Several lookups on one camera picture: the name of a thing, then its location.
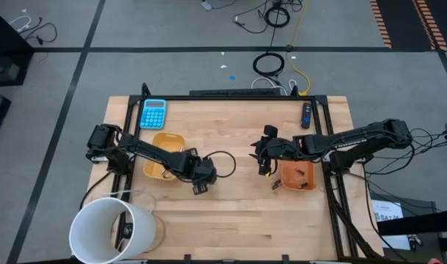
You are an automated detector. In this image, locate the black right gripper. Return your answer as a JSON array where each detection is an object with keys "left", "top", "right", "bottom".
[{"left": 248, "top": 137, "right": 296, "bottom": 177}]

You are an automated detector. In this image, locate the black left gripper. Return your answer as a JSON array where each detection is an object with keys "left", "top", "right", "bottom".
[{"left": 179, "top": 147, "right": 218, "bottom": 196}]

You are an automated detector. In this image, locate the orange plastic bin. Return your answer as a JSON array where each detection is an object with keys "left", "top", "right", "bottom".
[{"left": 280, "top": 160, "right": 317, "bottom": 192}]

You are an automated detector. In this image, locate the yellow plastic bin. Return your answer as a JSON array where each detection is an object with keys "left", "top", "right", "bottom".
[{"left": 143, "top": 131, "right": 187, "bottom": 181}]

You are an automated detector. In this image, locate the black remote control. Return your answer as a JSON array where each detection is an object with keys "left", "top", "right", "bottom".
[{"left": 300, "top": 102, "right": 313, "bottom": 130}]

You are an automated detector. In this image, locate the blue calculator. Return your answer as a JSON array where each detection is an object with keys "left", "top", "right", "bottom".
[{"left": 139, "top": 98, "right": 168, "bottom": 130}]

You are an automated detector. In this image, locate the black ribbed bar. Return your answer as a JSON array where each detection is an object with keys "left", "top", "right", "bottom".
[{"left": 189, "top": 89, "right": 281, "bottom": 97}]

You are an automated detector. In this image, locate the white cylindrical bucket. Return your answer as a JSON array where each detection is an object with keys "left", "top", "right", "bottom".
[{"left": 68, "top": 197, "right": 158, "bottom": 264}]

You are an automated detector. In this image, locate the white printed paper sheet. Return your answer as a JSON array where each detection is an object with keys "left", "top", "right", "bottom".
[{"left": 372, "top": 199, "right": 411, "bottom": 251}]

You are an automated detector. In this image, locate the black beam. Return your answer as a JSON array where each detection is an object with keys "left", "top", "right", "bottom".
[{"left": 376, "top": 209, "right": 447, "bottom": 236}]

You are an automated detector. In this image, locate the black cabinet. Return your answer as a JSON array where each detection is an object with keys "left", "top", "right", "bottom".
[{"left": 0, "top": 7, "right": 35, "bottom": 87}]

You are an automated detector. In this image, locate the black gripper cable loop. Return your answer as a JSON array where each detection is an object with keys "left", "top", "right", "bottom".
[{"left": 203, "top": 150, "right": 237, "bottom": 180}]

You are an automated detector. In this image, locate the black aluminium table frame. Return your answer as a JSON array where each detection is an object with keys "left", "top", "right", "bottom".
[{"left": 113, "top": 83, "right": 378, "bottom": 260}]

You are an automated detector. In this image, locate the white floor cable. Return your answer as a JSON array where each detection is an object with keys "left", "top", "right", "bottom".
[{"left": 251, "top": 76, "right": 298, "bottom": 97}]

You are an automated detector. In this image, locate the yellow floor cable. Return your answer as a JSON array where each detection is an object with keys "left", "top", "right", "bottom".
[{"left": 285, "top": 0, "right": 311, "bottom": 97}]

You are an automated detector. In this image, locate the black base cable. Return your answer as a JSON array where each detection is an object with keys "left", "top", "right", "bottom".
[{"left": 79, "top": 171, "right": 113, "bottom": 210}]

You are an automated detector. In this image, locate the black coiled floor cable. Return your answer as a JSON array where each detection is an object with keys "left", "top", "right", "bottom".
[
  {"left": 263, "top": 5, "right": 291, "bottom": 29},
  {"left": 252, "top": 52, "right": 285, "bottom": 77}
]

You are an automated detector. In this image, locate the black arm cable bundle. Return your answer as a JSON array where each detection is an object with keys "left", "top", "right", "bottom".
[{"left": 362, "top": 126, "right": 447, "bottom": 221}]

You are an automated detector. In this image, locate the thin black floor cable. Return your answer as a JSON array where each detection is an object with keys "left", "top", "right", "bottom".
[{"left": 18, "top": 22, "right": 59, "bottom": 45}]

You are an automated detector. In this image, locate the thin white cable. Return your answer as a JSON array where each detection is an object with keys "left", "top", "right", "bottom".
[{"left": 9, "top": 15, "right": 32, "bottom": 32}]

